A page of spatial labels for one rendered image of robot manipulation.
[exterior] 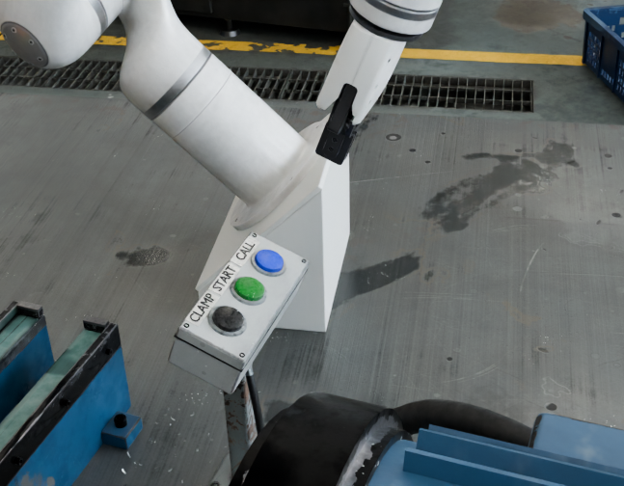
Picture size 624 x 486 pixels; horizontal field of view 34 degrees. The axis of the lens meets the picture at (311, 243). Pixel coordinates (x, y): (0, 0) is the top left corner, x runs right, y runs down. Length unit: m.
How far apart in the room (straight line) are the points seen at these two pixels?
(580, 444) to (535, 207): 1.17
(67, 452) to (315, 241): 0.39
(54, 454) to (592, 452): 0.76
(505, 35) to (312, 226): 3.19
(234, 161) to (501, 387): 0.44
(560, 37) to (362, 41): 3.46
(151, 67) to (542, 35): 3.22
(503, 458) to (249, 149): 0.95
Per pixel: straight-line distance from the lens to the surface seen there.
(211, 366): 0.95
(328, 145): 1.06
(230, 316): 0.95
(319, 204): 1.25
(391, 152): 1.78
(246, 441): 1.11
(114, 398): 1.24
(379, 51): 0.96
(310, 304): 1.34
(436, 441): 0.43
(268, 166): 1.34
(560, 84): 3.98
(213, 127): 1.32
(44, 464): 1.14
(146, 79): 1.32
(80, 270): 1.53
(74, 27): 1.29
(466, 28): 4.44
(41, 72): 4.28
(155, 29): 1.33
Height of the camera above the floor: 1.65
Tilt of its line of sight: 34 degrees down
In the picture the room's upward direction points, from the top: 2 degrees counter-clockwise
